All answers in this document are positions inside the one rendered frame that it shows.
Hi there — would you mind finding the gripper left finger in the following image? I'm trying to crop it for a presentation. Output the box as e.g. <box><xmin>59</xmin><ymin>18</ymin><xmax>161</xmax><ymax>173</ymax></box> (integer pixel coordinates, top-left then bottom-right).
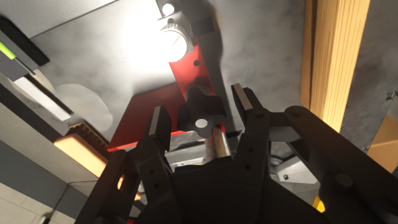
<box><xmin>74</xmin><ymin>105</ymin><xmax>175</xmax><ymax>224</ymax></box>

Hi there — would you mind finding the light wooden test stick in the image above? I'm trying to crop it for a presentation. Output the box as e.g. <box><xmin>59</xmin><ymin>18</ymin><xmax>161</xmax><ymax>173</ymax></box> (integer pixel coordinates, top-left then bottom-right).
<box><xmin>299</xmin><ymin>0</ymin><xmax>371</xmax><ymax>134</ymax></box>

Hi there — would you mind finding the red miter gauge head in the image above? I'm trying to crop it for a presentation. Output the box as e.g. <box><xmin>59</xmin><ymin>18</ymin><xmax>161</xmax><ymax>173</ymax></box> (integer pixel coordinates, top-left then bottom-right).
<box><xmin>106</xmin><ymin>35</ymin><xmax>227</xmax><ymax>153</ymax></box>

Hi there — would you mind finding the tan ribbed push block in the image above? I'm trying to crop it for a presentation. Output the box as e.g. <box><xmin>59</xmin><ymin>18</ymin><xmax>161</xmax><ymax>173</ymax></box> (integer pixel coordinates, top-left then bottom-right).
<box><xmin>53</xmin><ymin>122</ymin><xmax>110</xmax><ymax>179</ymax></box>

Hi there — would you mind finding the black star lock knob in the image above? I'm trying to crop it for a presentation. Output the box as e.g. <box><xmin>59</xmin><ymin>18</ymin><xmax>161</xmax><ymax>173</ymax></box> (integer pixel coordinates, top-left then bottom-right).
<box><xmin>176</xmin><ymin>86</ymin><xmax>228</xmax><ymax>139</ymax></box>

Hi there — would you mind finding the thin black cable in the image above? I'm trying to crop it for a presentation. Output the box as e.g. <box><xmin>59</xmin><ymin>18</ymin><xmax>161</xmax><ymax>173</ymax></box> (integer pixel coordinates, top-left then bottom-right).
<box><xmin>43</xmin><ymin>179</ymin><xmax>99</xmax><ymax>224</ymax></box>

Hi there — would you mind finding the silver stop block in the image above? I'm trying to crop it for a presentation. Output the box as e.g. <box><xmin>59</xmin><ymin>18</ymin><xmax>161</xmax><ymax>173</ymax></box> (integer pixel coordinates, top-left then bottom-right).
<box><xmin>155</xmin><ymin>0</ymin><xmax>194</xmax><ymax>32</ymax></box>

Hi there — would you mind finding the black device with green stripe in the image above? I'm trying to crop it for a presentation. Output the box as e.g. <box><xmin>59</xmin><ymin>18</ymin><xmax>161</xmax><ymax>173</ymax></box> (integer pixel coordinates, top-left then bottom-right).
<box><xmin>0</xmin><ymin>15</ymin><xmax>50</xmax><ymax>82</ymax></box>

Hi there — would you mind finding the tan cardboard box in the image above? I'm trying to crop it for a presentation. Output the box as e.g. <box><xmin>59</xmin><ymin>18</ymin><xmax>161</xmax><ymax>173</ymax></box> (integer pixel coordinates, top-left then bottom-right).
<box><xmin>366</xmin><ymin>114</ymin><xmax>398</xmax><ymax>174</ymax></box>

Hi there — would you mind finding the silver metal bracket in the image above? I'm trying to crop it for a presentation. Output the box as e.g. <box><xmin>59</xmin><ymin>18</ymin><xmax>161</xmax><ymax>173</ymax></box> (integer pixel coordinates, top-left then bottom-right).
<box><xmin>268</xmin><ymin>154</ymin><xmax>318</xmax><ymax>185</ymax></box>

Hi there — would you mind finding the silver knurled eccentric knob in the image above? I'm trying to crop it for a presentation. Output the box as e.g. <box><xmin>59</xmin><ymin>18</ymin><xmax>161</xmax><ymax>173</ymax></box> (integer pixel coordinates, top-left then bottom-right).
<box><xmin>159</xmin><ymin>22</ymin><xmax>191</xmax><ymax>63</ymax></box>

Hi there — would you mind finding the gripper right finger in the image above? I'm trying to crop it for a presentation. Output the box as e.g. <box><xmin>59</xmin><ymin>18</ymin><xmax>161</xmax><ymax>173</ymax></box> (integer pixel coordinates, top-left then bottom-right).
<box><xmin>231</xmin><ymin>83</ymin><xmax>398</xmax><ymax>224</ymax></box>

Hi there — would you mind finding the small yellow part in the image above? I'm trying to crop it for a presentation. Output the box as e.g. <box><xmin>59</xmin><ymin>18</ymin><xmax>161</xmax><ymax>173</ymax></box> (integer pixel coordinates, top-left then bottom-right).
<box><xmin>312</xmin><ymin>195</ymin><xmax>326</xmax><ymax>214</ymax></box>

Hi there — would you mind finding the grey miter gauge bar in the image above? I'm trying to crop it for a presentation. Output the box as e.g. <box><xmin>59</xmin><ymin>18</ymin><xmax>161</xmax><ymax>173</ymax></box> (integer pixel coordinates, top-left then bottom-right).
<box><xmin>164</xmin><ymin>129</ymin><xmax>244</xmax><ymax>170</ymax></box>

